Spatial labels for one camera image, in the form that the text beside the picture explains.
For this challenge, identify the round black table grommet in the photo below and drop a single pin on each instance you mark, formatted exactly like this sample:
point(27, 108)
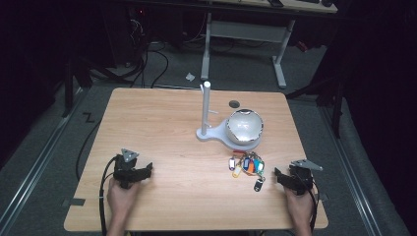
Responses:
point(234, 104)

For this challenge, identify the crumpled white paper scrap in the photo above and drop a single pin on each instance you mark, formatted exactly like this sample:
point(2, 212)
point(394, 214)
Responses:
point(190, 77)

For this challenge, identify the bunch of coloured key tags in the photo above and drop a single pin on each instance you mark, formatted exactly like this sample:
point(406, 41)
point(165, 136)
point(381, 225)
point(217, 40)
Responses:
point(248, 165)

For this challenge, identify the grey tape strip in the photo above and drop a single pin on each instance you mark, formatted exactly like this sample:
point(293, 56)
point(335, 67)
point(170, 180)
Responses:
point(74, 202)

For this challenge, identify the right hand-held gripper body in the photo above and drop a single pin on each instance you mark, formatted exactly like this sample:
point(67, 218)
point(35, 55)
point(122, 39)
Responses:
point(301, 177)

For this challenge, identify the black metal stand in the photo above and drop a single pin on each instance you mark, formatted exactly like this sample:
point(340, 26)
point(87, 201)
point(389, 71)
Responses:
point(73, 85)
point(327, 95)

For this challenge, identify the silver metal bowl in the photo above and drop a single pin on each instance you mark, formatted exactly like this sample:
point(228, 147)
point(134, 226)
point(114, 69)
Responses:
point(245, 127)

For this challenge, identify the white hook stand with pole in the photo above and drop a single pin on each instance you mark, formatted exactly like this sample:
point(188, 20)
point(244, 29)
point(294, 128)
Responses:
point(206, 114)

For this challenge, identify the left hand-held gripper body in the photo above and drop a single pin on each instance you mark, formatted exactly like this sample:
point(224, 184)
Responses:
point(125, 167)

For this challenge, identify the white frame desk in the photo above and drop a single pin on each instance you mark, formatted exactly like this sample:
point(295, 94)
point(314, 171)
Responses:
point(246, 31)

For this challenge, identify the black key fob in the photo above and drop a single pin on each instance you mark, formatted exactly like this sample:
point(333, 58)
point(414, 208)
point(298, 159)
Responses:
point(258, 185)

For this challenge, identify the person's right hand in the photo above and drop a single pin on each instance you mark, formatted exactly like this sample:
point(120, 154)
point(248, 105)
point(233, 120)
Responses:
point(300, 205)

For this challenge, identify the metal floor rail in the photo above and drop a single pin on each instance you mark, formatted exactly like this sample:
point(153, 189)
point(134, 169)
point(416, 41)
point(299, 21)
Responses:
point(352, 170)
point(31, 164)

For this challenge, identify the person's left hand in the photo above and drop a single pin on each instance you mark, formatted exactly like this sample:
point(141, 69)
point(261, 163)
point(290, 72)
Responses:
point(120, 199)

